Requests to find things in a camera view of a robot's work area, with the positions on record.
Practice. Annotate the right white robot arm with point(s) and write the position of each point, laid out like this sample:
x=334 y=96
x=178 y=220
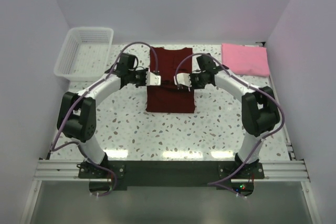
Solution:
x=260 y=111

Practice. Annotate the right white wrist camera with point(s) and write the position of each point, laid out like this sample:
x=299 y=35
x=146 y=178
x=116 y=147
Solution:
x=182 y=80

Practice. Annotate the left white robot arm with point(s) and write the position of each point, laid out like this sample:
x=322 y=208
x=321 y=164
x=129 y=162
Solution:
x=77 y=119

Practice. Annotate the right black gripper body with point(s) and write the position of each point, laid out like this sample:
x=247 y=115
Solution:
x=198 y=81

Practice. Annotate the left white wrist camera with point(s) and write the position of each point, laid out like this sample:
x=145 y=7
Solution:
x=153 y=79

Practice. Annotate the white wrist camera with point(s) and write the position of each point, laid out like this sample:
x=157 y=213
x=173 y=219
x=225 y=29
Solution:
x=182 y=80
x=153 y=79

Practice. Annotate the folded pink t shirt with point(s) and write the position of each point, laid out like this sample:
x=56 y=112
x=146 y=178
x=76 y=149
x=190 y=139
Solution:
x=246 y=60

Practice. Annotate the dark red t shirt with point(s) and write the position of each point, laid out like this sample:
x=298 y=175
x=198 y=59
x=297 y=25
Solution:
x=167 y=98

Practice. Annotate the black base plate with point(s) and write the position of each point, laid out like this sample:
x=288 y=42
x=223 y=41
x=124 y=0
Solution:
x=170 y=174

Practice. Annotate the white plastic basket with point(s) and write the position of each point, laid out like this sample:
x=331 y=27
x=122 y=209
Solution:
x=84 y=54

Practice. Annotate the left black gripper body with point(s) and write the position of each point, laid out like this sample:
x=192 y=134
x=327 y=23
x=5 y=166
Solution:
x=138 y=77

